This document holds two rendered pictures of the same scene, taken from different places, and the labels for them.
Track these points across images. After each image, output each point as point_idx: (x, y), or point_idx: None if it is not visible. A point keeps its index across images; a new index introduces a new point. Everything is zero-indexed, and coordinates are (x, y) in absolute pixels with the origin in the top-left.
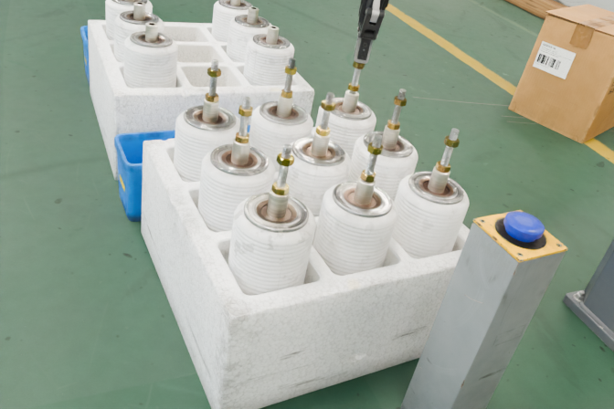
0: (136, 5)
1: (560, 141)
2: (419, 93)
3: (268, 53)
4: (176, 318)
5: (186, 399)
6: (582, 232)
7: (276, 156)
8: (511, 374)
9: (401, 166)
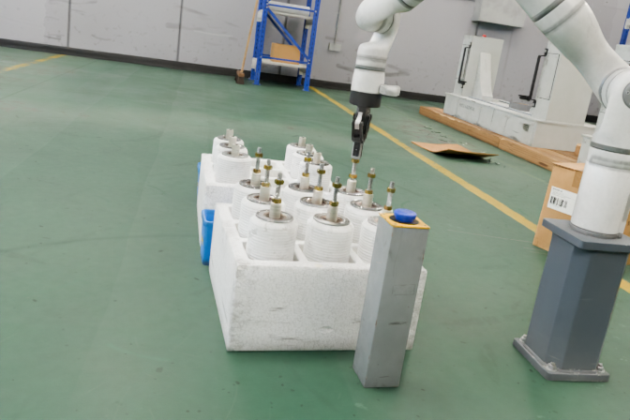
0: (231, 137)
1: None
2: (455, 228)
3: (311, 168)
4: (217, 306)
5: (212, 339)
6: None
7: None
8: (445, 368)
9: (370, 216)
